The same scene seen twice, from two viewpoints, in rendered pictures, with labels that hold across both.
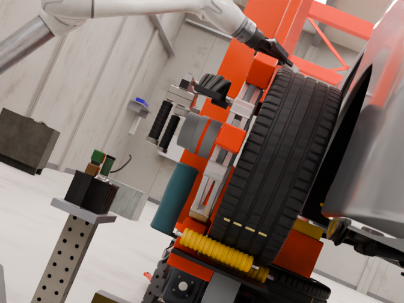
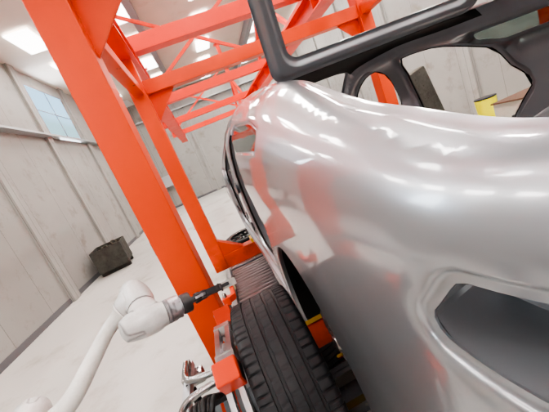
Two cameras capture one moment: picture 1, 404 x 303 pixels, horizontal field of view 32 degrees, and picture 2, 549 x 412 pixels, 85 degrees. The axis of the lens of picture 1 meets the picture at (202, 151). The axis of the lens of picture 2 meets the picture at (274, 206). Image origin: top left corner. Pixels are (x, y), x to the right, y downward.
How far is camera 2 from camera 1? 1.79 m
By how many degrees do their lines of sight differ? 21
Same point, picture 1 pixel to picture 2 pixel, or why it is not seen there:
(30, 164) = (125, 261)
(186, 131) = not seen: outside the picture
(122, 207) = not seen: hidden behind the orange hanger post
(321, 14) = (172, 99)
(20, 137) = (109, 257)
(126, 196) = not seen: hidden behind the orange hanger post
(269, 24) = (178, 241)
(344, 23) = (185, 93)
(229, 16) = (153, 325)
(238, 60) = (183, 279)
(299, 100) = (285, 382)
